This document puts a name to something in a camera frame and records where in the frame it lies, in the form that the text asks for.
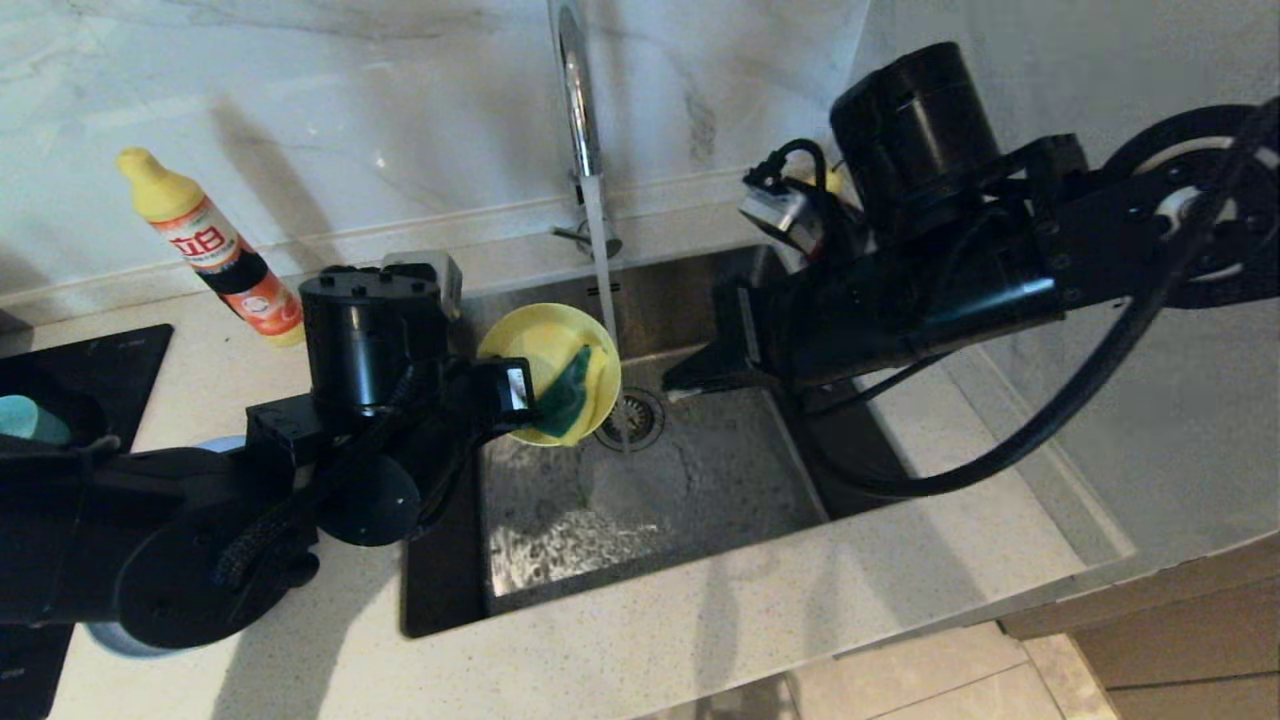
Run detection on yellow sponge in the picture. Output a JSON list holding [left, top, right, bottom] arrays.
[[527, 343, 611, 442]]

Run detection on yellow plastic bowl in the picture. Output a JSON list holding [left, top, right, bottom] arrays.
[[476, 302, 624, 449]]

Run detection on chrome faucet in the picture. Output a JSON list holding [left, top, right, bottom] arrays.
[[553, 0, 624, 263]]

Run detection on white orange dish soap bottle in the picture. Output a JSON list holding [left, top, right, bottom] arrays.
[[117, 148, 307, 349]]

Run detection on blue-grey plate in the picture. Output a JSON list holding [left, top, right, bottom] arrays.
[[84, 434, 249, 660]]

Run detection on teal plastic bowl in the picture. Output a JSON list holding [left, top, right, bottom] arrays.
[[0, 394, 74, 449]]

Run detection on round metal sink drain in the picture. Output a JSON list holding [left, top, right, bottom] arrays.
[[596, 388, 667, 453]]

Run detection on stainless steel sink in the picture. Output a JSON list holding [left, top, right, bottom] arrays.
[[402, 243, 921, 638]]

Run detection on running water stream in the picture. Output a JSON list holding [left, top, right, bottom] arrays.
[[583, 178, 633, 451]]

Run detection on black induction cooktop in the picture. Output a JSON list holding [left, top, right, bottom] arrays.
[[0, 323, 175, 720]]

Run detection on wooden cabinet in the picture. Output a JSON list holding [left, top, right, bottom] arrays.
[[1000, 530, 1280, 720]]

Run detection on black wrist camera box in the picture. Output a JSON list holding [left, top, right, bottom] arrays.
[[380, 251, 465, 323]]

